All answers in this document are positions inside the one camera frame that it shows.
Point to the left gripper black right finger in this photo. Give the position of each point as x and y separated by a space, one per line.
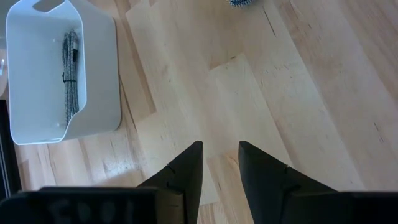
264 186

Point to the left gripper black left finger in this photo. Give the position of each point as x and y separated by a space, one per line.
186 174

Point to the white plastic bin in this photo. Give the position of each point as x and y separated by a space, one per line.
37 109

